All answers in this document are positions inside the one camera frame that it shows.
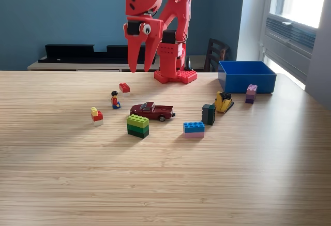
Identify dark red toy pickup car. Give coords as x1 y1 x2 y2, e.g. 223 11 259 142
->
129 101 176 123

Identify green brick stack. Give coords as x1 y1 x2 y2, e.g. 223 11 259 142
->
126 114 150 139

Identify blue and pink brick stack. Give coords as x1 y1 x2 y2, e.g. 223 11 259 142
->
183 121 205 139

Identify purple brick stack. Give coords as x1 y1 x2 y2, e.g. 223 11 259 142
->
245 84 258 104

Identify bright window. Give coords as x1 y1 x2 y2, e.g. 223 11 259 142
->
268 0 331 29

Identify red and white brick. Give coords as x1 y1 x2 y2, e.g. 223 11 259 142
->
118 83 131 98

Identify grey and dark green bricks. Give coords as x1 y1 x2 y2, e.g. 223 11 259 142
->
201 103 217 126

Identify grey window heating unit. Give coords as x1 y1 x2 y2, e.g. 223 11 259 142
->
260 13 318 83

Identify black long shelf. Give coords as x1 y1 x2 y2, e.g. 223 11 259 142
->
38 44 157 65

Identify toy figure red shirt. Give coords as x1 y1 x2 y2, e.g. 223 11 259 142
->
110 91 122 110

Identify dark wooden chair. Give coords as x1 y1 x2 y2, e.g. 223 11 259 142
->
203 38 231 73

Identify pale wooden sideboard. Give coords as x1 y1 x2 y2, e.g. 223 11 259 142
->
27 55 207 73

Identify blue plastic box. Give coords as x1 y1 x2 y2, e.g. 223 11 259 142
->
217 61 277 94

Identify yellow red white brick stack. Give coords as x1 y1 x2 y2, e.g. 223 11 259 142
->
90 107 104 127

